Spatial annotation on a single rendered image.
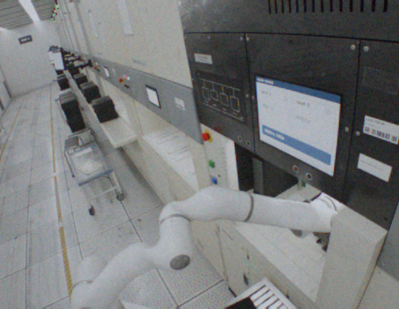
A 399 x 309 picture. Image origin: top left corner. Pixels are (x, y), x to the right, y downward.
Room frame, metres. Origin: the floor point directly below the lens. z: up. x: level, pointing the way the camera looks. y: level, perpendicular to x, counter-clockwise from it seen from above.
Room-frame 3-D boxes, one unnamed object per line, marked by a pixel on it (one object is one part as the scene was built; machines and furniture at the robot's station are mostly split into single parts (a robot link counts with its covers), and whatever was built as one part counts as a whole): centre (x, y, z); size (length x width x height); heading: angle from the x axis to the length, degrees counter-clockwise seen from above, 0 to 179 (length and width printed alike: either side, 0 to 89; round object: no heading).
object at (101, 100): (3.28, 1.10, 0.93); 0.30 x 0.28 x 0.26; 22
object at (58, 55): (3.68, 1.46, 1.59); 0.50 x 0.41 x 0.36; 114
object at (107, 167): (2.85, 1.36, 0.24); 0.97 x 0.52 x 0.48; 27
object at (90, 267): (0.58, 0.47, 1.07); 0.19 x 0.12 x 0.24; 4
